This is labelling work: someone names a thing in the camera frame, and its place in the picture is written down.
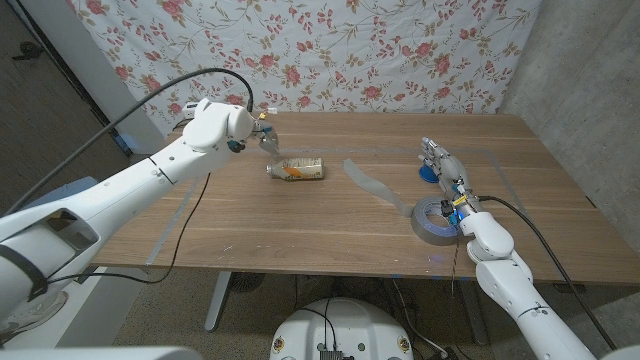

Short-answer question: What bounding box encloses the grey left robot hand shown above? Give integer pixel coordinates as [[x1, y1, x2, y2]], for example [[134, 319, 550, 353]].
[[257, 122, 281, 159]]

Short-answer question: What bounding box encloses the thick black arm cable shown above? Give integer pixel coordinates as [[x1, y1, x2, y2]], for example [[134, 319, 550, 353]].
[[2, 67, 255, 217], [477, 194, 619, 351]]

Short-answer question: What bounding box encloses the black wall hook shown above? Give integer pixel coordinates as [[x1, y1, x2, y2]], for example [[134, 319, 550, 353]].
[[12, 41, 45, 62]]

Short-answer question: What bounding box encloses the grey duct tape roll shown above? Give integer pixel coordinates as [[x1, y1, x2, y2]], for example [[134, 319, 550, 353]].
[[342, 158, 464, 247]]

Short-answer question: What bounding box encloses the white table leg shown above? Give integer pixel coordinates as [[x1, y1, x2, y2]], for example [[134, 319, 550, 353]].
[[204, 271, 234, 334]]

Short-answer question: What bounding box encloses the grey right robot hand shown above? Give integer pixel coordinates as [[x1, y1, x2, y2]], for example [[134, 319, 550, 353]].
[[418, 136, 484, 222]]

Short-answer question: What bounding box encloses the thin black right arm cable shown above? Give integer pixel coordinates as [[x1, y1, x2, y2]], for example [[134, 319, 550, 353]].
[[449, 238, 461, 301]]

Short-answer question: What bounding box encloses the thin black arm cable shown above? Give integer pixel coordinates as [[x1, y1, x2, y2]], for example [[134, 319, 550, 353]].
[[47, 172, 212, 286], [449, 238, 461, 301]]

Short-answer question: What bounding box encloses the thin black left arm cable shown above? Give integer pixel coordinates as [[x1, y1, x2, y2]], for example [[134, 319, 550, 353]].
[[47, 172, 212, 286]]

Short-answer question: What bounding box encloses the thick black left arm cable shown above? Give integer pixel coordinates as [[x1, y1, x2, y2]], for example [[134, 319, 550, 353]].
[[2, 67, 255, 217]]

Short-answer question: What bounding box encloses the grey table leg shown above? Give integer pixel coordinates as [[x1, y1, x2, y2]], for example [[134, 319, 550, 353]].
[[457, 279, 491, 347]]

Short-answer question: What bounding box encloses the floral backdrop cloth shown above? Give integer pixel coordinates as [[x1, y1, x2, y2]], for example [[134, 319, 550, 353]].
[[67, 0, 544, 139]]

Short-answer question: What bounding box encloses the plastic bottle with orange label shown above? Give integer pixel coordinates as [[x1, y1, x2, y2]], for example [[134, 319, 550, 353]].
[[265, 157, 326, 182]]

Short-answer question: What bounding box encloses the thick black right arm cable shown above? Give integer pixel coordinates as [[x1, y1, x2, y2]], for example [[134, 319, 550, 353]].
[[477, 194, 619, 351]]

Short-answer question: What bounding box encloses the white robot torso base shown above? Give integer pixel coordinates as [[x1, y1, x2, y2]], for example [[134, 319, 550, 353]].
[[269, 297, 415, 360]]

